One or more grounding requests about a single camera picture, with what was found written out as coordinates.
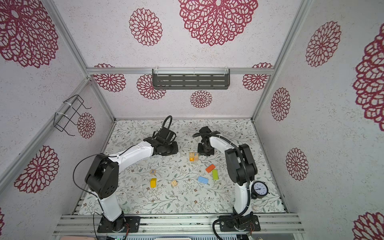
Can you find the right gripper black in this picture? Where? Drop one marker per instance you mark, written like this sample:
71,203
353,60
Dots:
201,152

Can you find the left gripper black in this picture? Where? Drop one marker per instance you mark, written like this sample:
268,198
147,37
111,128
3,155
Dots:
175,150

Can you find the orange yellow cylinder block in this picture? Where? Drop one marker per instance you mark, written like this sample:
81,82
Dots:
192,157

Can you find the red wood block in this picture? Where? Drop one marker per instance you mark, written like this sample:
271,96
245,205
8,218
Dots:
210,168

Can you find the green wood block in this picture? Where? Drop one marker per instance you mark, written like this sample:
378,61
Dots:
215,175

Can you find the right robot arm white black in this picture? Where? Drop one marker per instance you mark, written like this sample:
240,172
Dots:
242,170

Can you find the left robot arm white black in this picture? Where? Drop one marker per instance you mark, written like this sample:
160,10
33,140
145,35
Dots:
102,177

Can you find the blue wood block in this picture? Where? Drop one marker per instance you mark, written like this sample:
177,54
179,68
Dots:
203,180

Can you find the yellow wood block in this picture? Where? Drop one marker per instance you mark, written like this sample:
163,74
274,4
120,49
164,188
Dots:
153,183

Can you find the round black dial gauge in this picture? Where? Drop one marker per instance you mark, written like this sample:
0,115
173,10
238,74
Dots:
259,190

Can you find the grey metal wall shelf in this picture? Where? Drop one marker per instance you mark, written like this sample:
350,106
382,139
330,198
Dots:
191,80

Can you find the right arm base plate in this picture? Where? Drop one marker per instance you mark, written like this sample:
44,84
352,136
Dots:
248,223

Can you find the black wire wall rack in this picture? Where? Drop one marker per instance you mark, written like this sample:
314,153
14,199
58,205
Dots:
63,119

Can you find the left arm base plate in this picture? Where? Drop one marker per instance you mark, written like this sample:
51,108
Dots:
120,225

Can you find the aluminium rail front frame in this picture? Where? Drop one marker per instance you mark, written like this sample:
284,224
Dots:
180,224

